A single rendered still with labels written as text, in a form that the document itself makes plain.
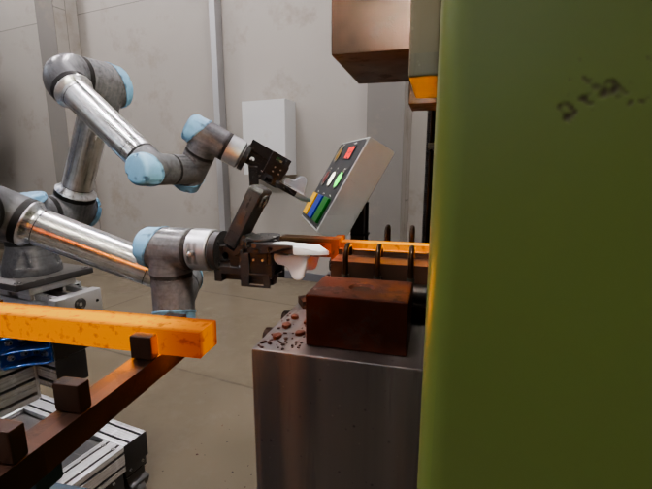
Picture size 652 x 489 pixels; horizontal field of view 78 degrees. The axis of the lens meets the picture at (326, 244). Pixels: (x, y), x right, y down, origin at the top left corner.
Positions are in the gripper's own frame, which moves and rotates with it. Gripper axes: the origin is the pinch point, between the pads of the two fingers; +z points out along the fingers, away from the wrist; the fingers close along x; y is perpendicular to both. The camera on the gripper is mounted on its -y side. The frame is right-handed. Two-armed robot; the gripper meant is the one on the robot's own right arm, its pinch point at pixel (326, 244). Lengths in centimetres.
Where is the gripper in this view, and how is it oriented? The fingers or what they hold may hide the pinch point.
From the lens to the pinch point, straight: 66.1
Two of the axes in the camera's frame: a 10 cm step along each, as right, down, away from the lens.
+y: 0.0, 9.8, 1.9
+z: 9.7, 0.5, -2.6
